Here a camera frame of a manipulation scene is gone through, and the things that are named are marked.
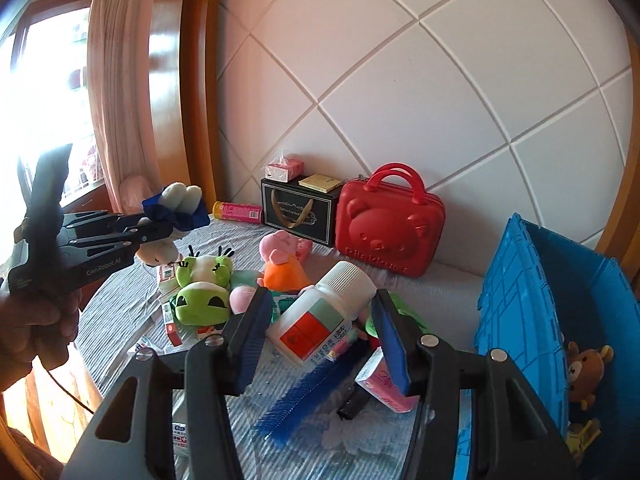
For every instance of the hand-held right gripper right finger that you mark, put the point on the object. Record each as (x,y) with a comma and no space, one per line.
(392,345)

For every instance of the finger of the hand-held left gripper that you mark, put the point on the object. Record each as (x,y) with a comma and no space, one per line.
(100,220)
(130,238)

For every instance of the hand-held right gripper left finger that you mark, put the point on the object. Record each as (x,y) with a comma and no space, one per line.
(252,340)

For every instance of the white plush with blue cloth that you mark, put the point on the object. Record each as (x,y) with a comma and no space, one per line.
(180,200)

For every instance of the green frog plush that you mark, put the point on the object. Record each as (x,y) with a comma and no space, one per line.
(200,300)

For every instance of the white plastic bottle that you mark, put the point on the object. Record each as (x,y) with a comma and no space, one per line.
(320,315)

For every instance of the blue plastic crate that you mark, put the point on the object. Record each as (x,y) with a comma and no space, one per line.
(520,310)

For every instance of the person's left hand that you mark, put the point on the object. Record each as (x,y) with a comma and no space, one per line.
(45,320)

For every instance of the teal pink plush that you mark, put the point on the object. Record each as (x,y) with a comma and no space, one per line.
(242,297)

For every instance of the pink tissue pack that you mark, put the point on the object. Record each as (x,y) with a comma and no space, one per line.
(375,385)

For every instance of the black small tube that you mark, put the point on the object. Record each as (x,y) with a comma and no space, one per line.
(352,402)

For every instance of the blue bristle brush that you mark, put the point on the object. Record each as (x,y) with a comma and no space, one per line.
(300,400)

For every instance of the red white toothpaste box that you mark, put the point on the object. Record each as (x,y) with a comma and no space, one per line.
(170,325)

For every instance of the pink pig plush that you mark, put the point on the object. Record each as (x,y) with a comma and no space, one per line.
(280,250)

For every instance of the pink cylindrical can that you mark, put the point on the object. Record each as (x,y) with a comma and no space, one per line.
(240,211)

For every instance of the red bear suitcase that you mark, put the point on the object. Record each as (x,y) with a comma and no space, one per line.
(385,230)

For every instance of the pink curtain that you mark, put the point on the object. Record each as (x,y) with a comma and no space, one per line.
(125,85)

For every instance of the black gift box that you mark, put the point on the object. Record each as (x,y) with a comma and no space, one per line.
(300,210)

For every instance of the bright window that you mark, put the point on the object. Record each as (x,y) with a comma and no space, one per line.
(50,85)

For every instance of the wooden framed padded headboard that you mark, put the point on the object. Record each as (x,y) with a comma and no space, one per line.
(190,85)

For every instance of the small pink wrapped pack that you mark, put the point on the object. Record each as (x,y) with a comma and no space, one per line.
(285,167)

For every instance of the yellow flat box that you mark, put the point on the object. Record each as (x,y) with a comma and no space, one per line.
(320,182)

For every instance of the brown bear plush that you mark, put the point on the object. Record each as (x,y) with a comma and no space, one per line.
(587,370)

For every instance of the yellow packet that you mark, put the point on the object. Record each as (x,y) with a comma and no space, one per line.
(585,435)

